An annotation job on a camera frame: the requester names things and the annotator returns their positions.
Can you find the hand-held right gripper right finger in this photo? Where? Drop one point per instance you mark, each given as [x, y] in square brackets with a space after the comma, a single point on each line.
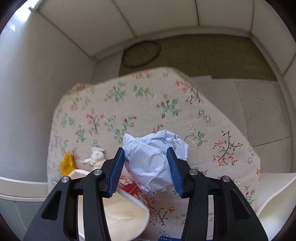
[175, 173]

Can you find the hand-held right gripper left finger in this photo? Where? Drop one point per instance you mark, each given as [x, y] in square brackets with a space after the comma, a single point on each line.
[115, 171]

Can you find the white paper ball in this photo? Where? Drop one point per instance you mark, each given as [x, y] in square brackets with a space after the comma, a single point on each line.
[148, 162]

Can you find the blue cardboard box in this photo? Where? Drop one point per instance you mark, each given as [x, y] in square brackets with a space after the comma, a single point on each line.
[170, 239]

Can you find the red printed packet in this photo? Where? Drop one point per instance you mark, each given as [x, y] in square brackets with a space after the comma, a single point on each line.
[133, 188]

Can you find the crumpled white tissue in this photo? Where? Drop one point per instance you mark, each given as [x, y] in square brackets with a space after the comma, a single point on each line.
[96, 155]

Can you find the yellow wrapper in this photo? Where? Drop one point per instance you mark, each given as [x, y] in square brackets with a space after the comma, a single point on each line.
[67, 164]

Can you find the floral tablecloth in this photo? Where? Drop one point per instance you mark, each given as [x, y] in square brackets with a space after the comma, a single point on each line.
[138, 109]

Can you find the white plastic chair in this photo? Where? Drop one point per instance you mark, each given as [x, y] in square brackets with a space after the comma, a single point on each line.
[277, 201]

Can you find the green floor mat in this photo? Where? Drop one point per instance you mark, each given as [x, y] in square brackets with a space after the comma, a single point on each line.
[196, 55]

